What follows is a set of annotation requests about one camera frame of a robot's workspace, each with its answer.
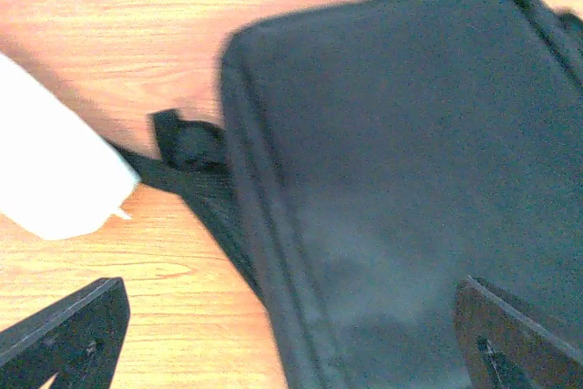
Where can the cream knitted pencil case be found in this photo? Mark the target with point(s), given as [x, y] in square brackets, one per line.
[59, 178]

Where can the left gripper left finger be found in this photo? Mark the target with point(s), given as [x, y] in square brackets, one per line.
[75, 342]

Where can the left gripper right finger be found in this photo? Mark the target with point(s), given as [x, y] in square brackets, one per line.
[509, 343]

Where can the black student backpack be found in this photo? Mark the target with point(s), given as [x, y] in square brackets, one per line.
[373, 156]

